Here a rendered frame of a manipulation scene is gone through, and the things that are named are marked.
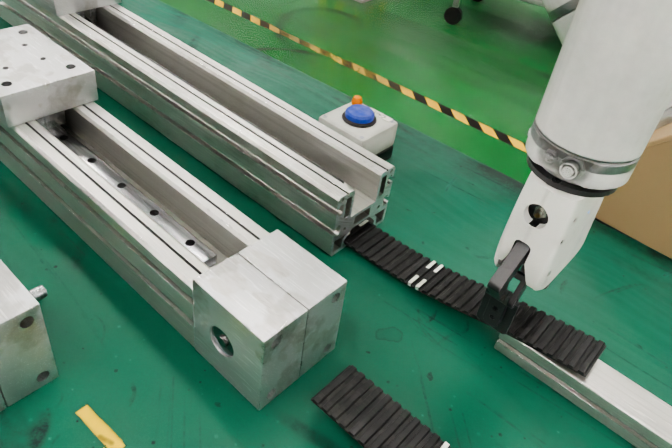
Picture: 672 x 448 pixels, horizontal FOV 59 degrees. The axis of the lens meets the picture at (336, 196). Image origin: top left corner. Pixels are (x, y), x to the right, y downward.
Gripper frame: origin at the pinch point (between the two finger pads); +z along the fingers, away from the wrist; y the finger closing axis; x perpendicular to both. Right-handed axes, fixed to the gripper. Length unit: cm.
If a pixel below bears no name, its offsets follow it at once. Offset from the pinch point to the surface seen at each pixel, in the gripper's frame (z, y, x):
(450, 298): 4.2, -1.5, 5.6
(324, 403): 3.2, -20.9, 5.9
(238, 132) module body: -2.1, -4.7, 35.9
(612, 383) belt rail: 3.3, 0.3, -11.1
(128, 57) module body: -2, -4, 59
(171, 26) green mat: 6, 18, 81
